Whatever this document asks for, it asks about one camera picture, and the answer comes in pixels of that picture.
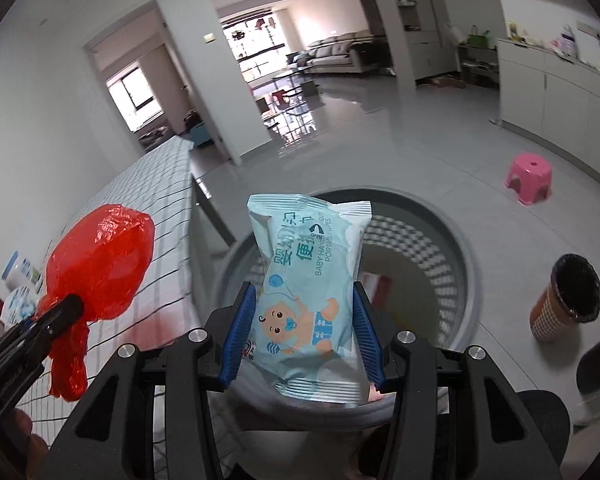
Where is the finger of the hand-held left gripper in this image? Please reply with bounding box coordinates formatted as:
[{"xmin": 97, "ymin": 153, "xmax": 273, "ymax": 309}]
[{"xmin": 0, "ymin": 294, "xmax": 87, "ymax": 376}]

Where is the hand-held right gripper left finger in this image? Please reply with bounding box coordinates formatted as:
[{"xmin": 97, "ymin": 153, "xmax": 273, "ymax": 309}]
[{"xmin": 45, "ymin": 280, "xmax": 258, "ymax": 480}]

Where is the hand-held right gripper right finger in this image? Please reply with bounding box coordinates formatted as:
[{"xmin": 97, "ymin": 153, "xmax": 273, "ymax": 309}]
[{"xmin": 352, "ymin": 280, "xmax": 563, "ymax": 480}]

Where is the red plastic bag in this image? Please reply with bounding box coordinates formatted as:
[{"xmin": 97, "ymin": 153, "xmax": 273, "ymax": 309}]
[{"xmin": 39, "ymin": 203, "xmax": 156, "ymax": 402}]

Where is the light blue wet wipes packet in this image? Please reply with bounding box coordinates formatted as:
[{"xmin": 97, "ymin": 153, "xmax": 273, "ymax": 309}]
[{"xmin": 246, "ymin": 192, "xmax": 373, "ymax": 406}]

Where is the grey perforated basket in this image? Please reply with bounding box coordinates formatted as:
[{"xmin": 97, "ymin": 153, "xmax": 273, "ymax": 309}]
[{"xmin": 212, "ymin": 186, "xmax": 481, "ymax": 433}]

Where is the brown checked trash can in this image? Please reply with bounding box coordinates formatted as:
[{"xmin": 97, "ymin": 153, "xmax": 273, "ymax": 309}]
[{"xmin": 529, "ymin": 254, "xmax": 600, "ymax": 343}]

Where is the person's left hand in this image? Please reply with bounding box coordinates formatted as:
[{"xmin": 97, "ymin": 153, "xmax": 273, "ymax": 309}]
[{"xmin": 9, "ymin": 407, "xmax": 51, "ymax": 480}]

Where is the white and blue tissue packet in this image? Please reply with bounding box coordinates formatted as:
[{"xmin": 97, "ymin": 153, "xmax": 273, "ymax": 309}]
[{"xmin": 2, "ymin": 285, "xmax": 41, "ymax": 333}]

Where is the white jar with blue lid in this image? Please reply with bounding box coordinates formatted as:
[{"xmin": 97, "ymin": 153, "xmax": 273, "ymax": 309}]
[{"xmin": 1, "ymin": 251, "xmax": 43, "ymax": 293}]

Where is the white checked tablecloth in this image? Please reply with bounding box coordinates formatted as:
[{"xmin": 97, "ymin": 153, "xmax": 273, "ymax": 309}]
[{"xmin": 10, "ymin": 137, "xmax": 241, "ymax": 480}]

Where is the pink plastic stool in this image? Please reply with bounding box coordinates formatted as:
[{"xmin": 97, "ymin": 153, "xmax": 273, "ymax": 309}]
[{"xmin": 504, "ymin": 154, "xmax": 553, "ymax": 206}]

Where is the beige sofa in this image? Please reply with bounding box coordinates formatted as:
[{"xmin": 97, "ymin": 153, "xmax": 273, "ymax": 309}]
[{"xmin": 286, "ymin": 32, "xmax": 396, "ymax": 78}]

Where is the white shelf unit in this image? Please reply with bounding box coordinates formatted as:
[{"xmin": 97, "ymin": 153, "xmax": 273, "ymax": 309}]
[{"xmin": 357, "ymin": 0, "xmax": 453, "ymax": 83}]

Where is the white counter cabinet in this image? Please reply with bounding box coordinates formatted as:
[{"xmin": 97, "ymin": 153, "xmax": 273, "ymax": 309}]
[{"xmin": 497, "ymin": 37, "xmax": 600, "ymax": 196}]

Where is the white bottle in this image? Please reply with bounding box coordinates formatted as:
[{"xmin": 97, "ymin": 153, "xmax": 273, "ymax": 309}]
[{"xmin": 560, "ymin": 25, "xmax": 581, "ymax": 57}]

